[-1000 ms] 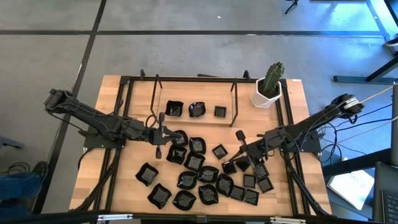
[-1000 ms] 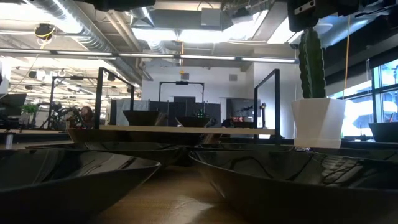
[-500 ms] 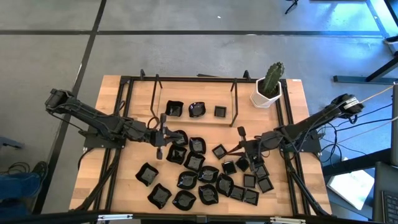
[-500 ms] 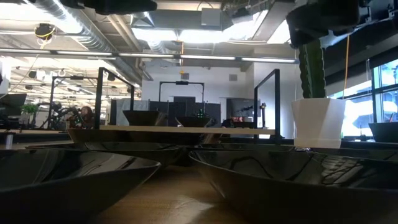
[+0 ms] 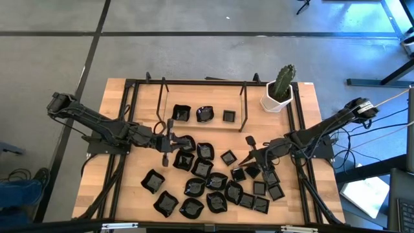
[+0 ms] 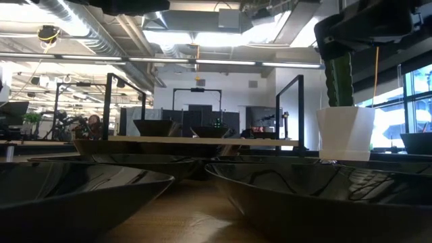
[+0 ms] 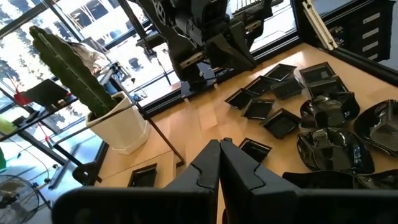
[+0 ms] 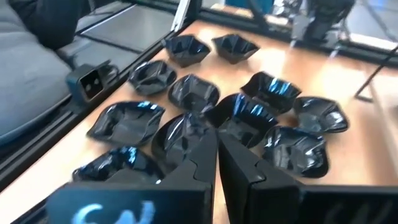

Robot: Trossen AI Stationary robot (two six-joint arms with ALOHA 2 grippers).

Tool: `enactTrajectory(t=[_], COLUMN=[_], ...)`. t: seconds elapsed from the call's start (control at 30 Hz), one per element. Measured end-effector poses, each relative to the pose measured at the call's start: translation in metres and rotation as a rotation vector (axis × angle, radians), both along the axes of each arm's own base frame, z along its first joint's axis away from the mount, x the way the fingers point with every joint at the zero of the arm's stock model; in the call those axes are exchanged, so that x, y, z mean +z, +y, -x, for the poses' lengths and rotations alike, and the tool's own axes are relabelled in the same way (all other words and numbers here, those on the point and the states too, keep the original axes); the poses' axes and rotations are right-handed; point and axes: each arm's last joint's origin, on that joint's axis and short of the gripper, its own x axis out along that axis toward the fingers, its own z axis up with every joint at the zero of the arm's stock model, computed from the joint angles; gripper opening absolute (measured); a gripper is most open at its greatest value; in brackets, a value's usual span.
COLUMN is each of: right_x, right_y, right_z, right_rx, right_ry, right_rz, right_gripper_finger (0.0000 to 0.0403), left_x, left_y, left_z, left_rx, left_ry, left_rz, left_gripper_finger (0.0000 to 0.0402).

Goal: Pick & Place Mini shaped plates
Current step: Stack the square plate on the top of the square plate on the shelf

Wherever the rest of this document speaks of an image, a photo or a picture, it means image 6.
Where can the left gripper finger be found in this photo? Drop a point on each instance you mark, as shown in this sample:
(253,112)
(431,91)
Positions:
(148,5)

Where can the black wavy square mini plate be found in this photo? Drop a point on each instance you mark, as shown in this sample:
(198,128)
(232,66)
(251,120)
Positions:
(155,128)

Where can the black leaf-shaped mini plate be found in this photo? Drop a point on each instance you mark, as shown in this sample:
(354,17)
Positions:
(270,159)
(303,216)
(211,132)
(67,209)
(152,165)

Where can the green cactus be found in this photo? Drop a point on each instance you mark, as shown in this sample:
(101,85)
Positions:
(339,84)

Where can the grey ceiling box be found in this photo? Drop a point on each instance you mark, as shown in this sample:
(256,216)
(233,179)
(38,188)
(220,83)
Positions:
(229,18)

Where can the linear ceiling light fixture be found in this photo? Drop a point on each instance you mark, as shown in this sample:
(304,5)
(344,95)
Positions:
(222,62)

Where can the white faceted plant pot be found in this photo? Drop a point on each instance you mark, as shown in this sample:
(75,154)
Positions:
(344,131)

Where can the person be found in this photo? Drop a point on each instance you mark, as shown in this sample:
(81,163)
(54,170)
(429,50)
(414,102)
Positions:
(94,123)
(248,133)

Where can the dark partition panels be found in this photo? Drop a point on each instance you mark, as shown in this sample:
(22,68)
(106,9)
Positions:
(199,114)

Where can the black bin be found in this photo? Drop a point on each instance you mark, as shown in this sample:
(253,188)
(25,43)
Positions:
(416,143)

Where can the green office plant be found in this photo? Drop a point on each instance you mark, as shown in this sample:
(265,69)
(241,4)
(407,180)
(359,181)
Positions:
(33,118)

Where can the dark computer monitor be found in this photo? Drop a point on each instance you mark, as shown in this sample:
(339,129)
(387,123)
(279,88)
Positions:
(13,113)

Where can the silver spiral air duct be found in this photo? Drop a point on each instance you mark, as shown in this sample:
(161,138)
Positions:
(84,30)

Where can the silver rectangular air duct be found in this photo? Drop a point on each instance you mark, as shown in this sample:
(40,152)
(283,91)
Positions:
(303,30)

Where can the black background station frame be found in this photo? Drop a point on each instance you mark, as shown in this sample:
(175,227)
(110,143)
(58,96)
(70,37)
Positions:
(81,84)
(197,89)

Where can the dark window frame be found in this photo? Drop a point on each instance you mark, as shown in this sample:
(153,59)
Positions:
(406,111)

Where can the wooden shelf with black frame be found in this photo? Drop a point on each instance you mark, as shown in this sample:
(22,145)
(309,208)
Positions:
(202,140)

